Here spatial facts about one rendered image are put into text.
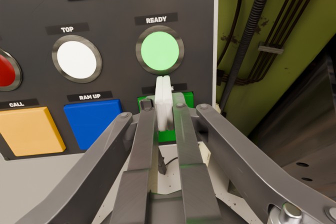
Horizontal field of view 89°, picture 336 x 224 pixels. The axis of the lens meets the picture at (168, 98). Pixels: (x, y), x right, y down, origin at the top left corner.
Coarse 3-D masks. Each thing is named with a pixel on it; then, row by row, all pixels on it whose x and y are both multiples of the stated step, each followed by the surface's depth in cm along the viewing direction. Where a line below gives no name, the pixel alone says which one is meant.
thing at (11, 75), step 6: (0, 60) 20; (6, 60) 20; (0, 66) 20; (6, 66) 20; (12, 66) 20; (0, 72) 21; (6, 72) 21; (12, 72) 21; (0, 78) 21; (6, 78) 21; (12, 78) 21; (0, 84) 21; (6, 84) 21
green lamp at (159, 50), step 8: (160, 32) 19; (144, 40) 20; (152, 40) 20; (160, 40) 20; (168, 40) 20; (144, 48) 20; (152, 48) 20; (160, 48) 20; (168, 48) 20; (176, 48) 20; (144, 56) 20; (152, 56) 20; (160, 56) 20; (168, 56) 20; (176, 56) 21; (152, 64) 21; (160, 64) 21; (168, 64) 21
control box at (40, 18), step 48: (0, 0) 18; (48, 0) 18; (96, 0) 18; (144, 0) 18; (192, 0) 18; (0, 48) 20; (48, 48) 20; (96, 48) 20; (192, 48) 20; (0, 96) 22; (48, 96) 23; (96, 96) 23; (0, 144) 26
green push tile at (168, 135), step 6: (144, 96) 23; (186, 96) 22; (192, 96) 22; (138, 102) 23; (186, 102) 23; (192, 102) 23; (162, 132) 25; (168, 132) 25; (174, 132) 25; (162, 138) 25; (168, 138) 25; (174, 138) 25
